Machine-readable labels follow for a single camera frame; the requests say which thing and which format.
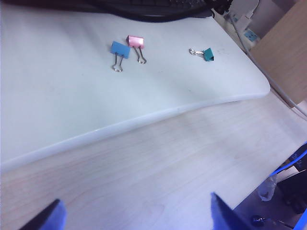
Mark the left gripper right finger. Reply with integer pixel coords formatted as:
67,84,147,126
210,191,255,230

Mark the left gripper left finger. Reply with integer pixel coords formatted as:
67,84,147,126
19,198,67,230

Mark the clear plastic wrap piece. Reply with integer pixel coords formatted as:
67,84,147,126
258,176,279,202

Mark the white desk riser board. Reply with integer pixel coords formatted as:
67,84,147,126
0,0,271,173

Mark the teal binder clip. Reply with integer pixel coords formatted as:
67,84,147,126
188,47,215,62

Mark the light wood cabinet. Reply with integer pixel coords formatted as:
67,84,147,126
249,0,307,106

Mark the white power strip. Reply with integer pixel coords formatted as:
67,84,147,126
237,13,261,45

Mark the blue binder clip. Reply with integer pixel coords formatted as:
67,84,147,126
109,40,132,73

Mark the pink binder clip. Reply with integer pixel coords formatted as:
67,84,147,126
126,35,147,65

